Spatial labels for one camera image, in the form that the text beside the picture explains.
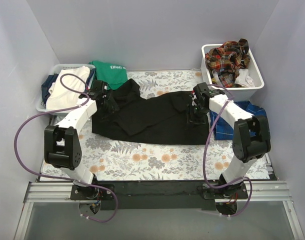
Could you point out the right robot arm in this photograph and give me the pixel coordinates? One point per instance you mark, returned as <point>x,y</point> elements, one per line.
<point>251,133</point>

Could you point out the white garment in bin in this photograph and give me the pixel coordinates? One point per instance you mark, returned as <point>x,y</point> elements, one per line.
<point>244,79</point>

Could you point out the aluminium frame rail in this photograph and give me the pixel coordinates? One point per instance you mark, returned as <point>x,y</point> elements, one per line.
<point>60,192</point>

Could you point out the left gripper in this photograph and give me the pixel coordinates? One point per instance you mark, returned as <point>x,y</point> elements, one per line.
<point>110,104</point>

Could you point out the green t-shirt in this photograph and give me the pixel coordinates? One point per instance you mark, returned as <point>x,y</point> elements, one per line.
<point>113,74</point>

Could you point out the black long sleeve shirt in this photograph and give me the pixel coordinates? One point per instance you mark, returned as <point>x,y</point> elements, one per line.
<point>160,120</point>

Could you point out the white folded garment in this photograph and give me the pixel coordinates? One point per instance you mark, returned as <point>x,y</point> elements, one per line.
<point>57,96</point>

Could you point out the white plastic bin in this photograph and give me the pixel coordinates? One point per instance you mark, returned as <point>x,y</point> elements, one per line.
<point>240,94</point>

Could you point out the blue plaid folded shirt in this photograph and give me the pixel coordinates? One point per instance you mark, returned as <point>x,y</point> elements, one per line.
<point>223,130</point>

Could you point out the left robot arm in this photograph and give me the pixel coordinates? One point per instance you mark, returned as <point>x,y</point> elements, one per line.
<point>62,148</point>

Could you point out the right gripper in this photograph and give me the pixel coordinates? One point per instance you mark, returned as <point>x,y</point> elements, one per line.
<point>193,116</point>

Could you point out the red plaid shirt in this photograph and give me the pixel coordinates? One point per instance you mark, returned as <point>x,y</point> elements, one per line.
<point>226,61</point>

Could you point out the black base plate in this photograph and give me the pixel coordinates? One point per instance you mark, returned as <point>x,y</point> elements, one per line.
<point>164,194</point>

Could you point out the light grey laundry basket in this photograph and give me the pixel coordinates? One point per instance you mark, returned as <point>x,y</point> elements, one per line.
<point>40,106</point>

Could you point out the floral table cloth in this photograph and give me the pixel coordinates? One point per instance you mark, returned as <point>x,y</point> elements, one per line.
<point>112,160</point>

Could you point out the navy blue garment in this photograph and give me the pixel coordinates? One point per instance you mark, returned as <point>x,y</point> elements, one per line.
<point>45,87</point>

